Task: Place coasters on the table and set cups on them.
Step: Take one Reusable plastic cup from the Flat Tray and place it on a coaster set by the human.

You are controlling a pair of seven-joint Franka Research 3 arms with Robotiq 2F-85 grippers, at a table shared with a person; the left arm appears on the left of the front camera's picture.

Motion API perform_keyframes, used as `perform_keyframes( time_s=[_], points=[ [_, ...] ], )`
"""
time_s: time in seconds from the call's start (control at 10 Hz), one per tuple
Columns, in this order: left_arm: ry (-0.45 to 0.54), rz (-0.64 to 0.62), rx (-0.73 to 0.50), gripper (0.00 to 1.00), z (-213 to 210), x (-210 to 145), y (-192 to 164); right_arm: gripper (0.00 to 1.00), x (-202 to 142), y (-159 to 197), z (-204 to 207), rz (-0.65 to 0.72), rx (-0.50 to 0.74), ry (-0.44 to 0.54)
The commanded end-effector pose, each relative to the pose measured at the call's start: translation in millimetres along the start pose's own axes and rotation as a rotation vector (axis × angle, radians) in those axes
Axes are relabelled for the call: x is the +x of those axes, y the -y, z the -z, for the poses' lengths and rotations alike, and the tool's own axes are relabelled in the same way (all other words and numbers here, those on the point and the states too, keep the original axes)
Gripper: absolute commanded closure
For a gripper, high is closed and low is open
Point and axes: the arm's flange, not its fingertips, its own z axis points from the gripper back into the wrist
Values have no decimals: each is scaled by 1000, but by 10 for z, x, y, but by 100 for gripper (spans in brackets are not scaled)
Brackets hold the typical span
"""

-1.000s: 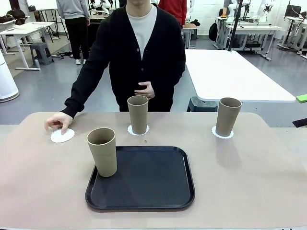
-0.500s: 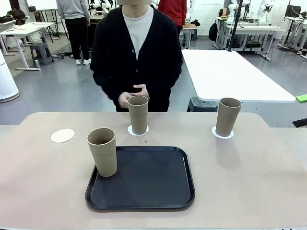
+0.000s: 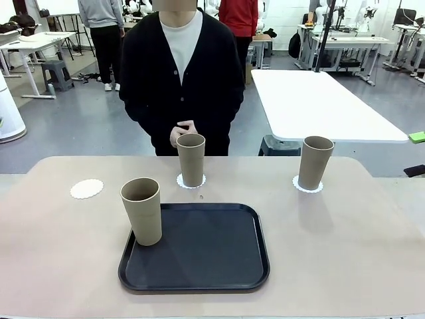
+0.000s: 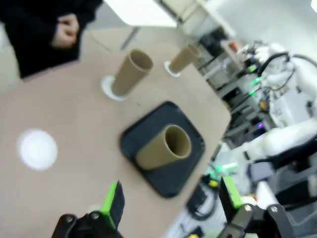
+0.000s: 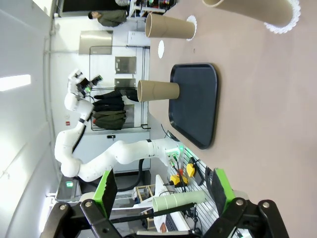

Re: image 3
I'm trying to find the person's right forearm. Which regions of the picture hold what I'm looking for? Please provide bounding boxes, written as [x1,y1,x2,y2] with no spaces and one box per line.
[118,89,175,140]

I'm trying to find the black plastic stool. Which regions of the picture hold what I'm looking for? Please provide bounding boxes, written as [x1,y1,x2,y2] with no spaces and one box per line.
[258,135,303,157]

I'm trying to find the black monitor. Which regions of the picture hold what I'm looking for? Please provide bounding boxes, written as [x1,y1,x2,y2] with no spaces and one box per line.
[393,8,418,26]

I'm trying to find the black backpack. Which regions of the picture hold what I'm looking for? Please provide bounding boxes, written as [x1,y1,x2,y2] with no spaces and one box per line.
[288,31,301,59]

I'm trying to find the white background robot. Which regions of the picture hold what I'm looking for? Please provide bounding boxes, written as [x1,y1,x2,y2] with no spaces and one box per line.
[361,5,379,33]

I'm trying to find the white scalloped paper coaster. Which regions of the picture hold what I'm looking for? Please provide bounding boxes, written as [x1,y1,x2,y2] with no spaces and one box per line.
[175,172,209,189]
[292,175,325,193]
[70,179,105,201]

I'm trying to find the person's left forearm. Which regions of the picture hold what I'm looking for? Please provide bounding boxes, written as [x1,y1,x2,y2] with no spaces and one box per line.
[195,92,246,137]

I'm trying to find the person in grey hoodie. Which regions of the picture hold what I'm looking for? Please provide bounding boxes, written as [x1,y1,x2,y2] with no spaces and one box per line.
[78,0,126,92]

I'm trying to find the tan paper cup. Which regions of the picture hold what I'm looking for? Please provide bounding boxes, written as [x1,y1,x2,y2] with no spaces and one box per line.
[120,177,163,247]
[297,135,335,191]
[175,133,207,187]

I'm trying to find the person in red top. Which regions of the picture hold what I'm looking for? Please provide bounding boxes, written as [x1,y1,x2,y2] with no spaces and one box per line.
[218,0,259,88]

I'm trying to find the white desk with monitor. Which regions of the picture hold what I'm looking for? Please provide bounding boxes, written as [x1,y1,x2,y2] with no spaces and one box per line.
[384,23,425,79]

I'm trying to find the black vertical pole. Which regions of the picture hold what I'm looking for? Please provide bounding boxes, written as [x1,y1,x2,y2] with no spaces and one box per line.
[314,0,338,72]

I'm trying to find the brown-topped side table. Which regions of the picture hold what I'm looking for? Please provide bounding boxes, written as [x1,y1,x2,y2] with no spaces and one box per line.
[247,35,275,69]

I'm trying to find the grey plastic stool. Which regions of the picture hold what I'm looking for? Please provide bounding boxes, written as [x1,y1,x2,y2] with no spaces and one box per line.
[41,60,75,93]

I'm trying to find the person's right hand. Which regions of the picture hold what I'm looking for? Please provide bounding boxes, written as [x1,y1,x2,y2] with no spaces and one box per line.
[169,120,198,148]

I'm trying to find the dark brown bag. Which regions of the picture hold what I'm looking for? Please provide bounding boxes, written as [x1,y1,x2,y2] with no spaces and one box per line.
[0,13,37,37]

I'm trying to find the person in black cardigan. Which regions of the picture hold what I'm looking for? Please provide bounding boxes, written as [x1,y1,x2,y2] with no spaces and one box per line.
[118,0,246,157]

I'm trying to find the black plastic tray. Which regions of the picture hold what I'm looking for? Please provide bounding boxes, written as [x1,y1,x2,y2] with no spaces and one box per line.
[118,202,271,294]

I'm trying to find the white height-adjustable desk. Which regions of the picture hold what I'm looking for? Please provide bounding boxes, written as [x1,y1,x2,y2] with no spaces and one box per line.
[0,31,77,100]

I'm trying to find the white curved board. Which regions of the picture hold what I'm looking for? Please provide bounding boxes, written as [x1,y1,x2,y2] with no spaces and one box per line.
[18,31,77,43]

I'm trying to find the white cylindrical pedestal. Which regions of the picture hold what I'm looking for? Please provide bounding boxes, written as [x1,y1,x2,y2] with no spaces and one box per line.
[0,71,27,144]

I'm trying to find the long white workbench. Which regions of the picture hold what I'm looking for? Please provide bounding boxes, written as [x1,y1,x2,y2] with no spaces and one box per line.
[311,35,391,82]

